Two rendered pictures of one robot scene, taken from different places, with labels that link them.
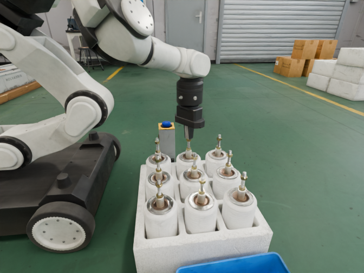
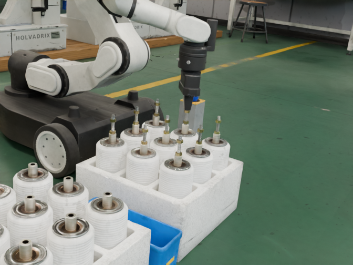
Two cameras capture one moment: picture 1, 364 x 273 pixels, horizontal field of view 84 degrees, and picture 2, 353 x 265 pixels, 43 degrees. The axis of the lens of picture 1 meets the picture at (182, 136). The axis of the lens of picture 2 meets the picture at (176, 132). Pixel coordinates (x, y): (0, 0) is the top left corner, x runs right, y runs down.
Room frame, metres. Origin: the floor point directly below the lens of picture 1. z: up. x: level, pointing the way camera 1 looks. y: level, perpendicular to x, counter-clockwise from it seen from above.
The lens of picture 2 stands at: (-0.47, -0.86, 0.77)
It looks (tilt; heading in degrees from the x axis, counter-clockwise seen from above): 20 degrees down; 37
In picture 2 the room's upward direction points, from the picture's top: 5 degrees clockwise
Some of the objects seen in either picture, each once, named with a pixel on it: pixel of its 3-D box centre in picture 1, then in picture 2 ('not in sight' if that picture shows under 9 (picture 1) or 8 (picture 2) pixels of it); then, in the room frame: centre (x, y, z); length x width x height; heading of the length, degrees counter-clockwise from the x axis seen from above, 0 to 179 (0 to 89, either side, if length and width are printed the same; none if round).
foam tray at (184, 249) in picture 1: (192, 209); (161, 187); (0.55, -0.04, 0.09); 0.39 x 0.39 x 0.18; 7
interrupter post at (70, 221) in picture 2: not in sight; (71, 222); (0.04, -0.23, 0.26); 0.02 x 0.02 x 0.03
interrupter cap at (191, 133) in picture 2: (188, 156); (184, 132); (0.67, -0.03, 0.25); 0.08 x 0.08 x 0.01
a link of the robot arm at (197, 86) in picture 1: (190, 71); (197, 37); (0.69, -0.03, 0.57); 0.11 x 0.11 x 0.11; 54
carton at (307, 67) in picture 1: (309, 66); not in sight; (3.88, -2.33, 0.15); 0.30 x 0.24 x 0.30; 6
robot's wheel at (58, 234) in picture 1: (62, 228); (55, 150); (0.47, 0.40, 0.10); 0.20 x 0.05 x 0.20; 95
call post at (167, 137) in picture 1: (167, 155); (188, 139); (0.83, 0.07, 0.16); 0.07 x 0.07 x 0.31; 7
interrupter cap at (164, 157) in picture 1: (158, 158); (155, 124); (0.66, 0.09, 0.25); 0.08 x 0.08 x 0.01
